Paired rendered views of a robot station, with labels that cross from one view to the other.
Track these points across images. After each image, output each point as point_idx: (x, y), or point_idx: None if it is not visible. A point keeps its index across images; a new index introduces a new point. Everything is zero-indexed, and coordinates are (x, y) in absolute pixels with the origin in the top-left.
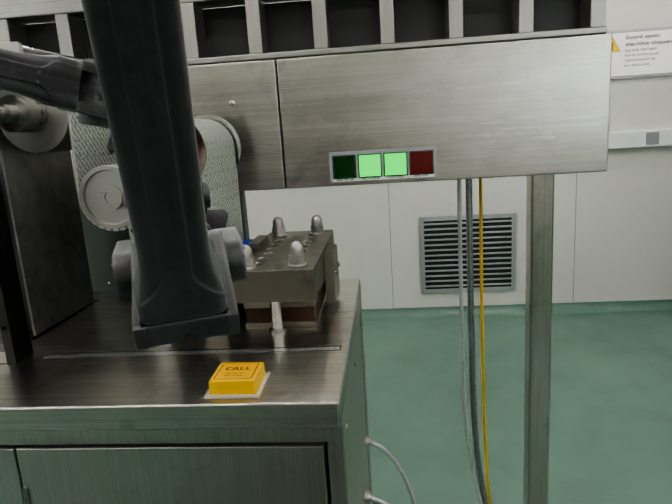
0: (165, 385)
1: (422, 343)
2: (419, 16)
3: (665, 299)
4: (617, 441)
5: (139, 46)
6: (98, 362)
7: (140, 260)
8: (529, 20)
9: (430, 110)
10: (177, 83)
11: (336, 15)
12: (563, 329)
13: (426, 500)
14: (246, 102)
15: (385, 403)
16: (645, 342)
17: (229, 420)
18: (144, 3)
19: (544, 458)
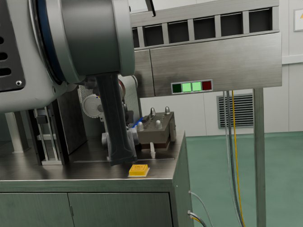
0: (114, 172)
1: (218, 151)
2: (204, 28)
3: None
4: (302, 193)
5: (111, 101)
6: (91, 164)
7: (111, 144)
8: (247, 29)
9: (209, 65)
10: (119, 106)
11: (172, 29)
12: (283, 144)
13: (217, 216)
14: (139, 65)
15: (201, 177)
16: None
17: (136, 184)
18: (112, 93)
19: (263, 199)
